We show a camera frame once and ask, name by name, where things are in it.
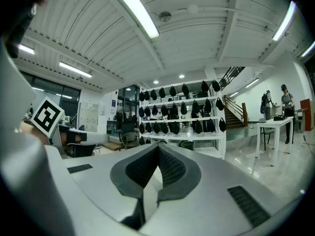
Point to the white round ceiling fixture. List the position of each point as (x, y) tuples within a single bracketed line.
[(192, 8)]

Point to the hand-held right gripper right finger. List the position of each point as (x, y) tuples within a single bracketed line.
[(209, 193)]

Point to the white table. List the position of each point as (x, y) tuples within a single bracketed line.
[(275, 122)]

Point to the grey chair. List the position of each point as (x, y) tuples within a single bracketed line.
[(267, 131)]

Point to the dark framed window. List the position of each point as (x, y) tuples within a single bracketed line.
[(71, 99)]

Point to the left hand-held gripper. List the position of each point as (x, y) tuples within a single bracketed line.
[(46, 115)]

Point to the black flat case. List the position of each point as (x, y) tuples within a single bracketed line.
[(280, 118)]

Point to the staircase with black railing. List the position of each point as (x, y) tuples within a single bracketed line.
[(232, 117)]

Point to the blue wall poster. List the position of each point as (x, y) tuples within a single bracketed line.
[(113, 104)]

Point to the dark glass doorway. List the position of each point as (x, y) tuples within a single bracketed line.
[(128, 99)]

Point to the long ceiling light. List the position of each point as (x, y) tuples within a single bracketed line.
[(25, 49), (284, 21), (252, 83), (308, 48), (75, 69), (233, 94), (137, 8)]

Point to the orange-brown cabinet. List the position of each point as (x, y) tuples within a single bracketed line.
[(306, 114)]

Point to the person's left forearm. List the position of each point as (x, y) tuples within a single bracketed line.
[(34, 133)]

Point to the low wooden platform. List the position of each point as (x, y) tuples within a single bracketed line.
[(112, 146)]

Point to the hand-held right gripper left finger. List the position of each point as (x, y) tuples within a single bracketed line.
[(98, 181)]

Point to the grey locker cabinet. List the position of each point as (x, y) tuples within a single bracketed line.
[(88, 117)]

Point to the white shelving rack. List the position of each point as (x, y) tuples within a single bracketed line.
[(220, 149)]

